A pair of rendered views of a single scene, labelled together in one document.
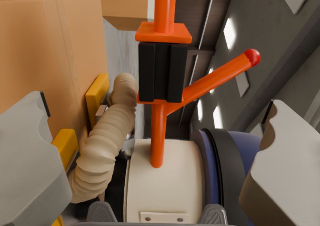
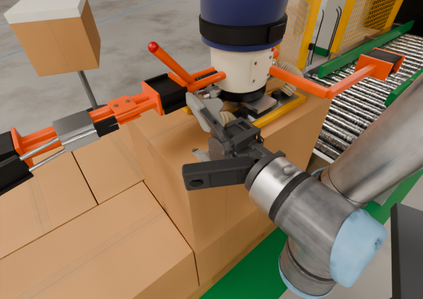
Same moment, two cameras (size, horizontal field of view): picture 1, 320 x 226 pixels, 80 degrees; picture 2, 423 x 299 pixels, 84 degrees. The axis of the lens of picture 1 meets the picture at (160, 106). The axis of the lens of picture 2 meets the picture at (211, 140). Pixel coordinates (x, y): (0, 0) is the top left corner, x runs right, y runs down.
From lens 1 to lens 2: 0.41 m
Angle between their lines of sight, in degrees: 43
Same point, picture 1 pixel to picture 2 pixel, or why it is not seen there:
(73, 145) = not seen: hidden behind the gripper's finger
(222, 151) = (213, 38)
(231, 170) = (224, 36)
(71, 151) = not seen: hidden behind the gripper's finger
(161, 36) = (160, 106)
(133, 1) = (68, 36)
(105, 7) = (89, 64)
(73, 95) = (189, 122)
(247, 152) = (214, 17)
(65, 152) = not seen: hidden behind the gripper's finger
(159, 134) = (204, 84)
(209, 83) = (172, 66)
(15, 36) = (172, 152)
